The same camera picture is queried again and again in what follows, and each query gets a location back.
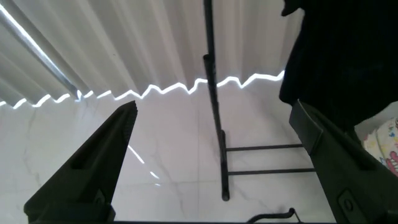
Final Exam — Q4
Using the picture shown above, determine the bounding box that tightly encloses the black cable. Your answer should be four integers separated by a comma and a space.
246, 207, 302, 223

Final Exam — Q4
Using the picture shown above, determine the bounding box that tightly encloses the black t-shirt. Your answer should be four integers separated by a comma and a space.
279, 0, 398, 131

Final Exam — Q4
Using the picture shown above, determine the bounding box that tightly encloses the black clothes rack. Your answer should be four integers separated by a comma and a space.
201, 0, 317, 202

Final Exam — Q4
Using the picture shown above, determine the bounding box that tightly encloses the white curtain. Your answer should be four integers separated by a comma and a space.
0, 0, 305, 110

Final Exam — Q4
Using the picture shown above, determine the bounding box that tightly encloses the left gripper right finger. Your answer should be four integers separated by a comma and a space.
288, 99, 398, 223

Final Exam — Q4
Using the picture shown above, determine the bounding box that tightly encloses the cream printed garment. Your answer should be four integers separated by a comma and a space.
363, 117, 398, 178

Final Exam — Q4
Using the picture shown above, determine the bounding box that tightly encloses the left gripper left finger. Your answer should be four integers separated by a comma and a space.
24, 100, 139, 223

